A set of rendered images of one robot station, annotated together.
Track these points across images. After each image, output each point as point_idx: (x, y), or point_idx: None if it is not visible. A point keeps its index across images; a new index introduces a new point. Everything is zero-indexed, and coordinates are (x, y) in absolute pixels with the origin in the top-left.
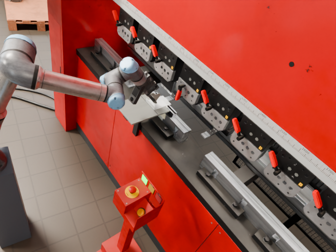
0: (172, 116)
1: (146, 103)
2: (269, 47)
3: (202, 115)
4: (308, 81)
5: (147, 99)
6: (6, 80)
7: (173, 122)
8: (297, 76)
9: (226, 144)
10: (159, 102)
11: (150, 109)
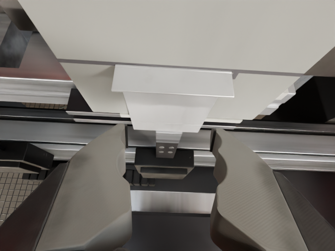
0: (70, 95)
1: (208, 64)
2: None
3: (98, 126)
4: None
5: (221, 95)
6: None
7: (37, 76)
8: None
9: (1, 108)
10: (167, 112)
11: (134, 49)
